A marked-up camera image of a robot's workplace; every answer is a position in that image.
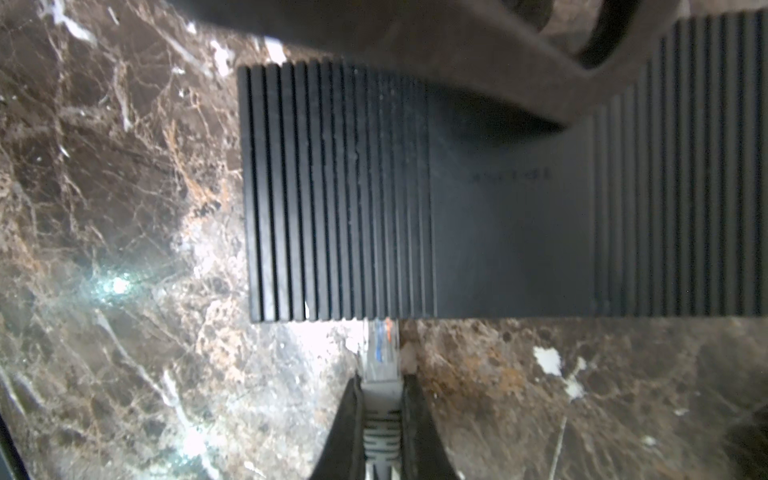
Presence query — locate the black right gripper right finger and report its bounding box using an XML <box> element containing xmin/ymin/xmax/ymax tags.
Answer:
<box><xmin>401</xmin><ymin>375</ymin><xmax>459</xmax><ymax>480</ymax></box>

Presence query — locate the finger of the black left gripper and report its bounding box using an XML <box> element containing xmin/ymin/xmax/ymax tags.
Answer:
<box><xmin>178</xmin><ymin>1</ymin><xmax>678</xmax><ymax>125</ymax></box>

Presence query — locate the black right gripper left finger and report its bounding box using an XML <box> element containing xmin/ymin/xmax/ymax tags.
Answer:
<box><xmin>309</xmin><ymin>376</ymin><xmax>366</xmax><ymax>480</ymax></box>

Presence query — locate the grey cable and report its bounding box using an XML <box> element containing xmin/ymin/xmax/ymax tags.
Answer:
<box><xmin>358</xmin><ymin>317</ymin><xmax>404</xmax><ymax>480</ymax></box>

